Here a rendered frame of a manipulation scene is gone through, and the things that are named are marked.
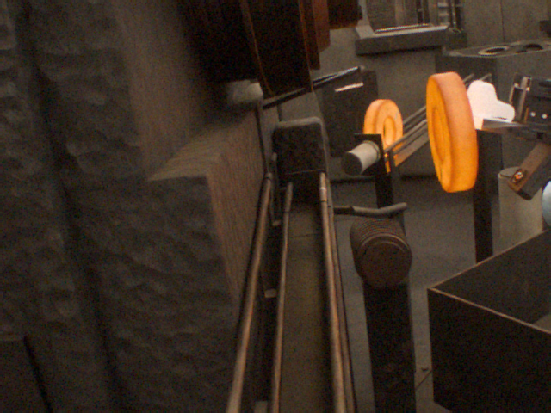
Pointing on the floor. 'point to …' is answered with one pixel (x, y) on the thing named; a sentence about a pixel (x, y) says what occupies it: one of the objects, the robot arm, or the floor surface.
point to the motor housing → (386, 310)
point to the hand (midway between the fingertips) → (449, 117)
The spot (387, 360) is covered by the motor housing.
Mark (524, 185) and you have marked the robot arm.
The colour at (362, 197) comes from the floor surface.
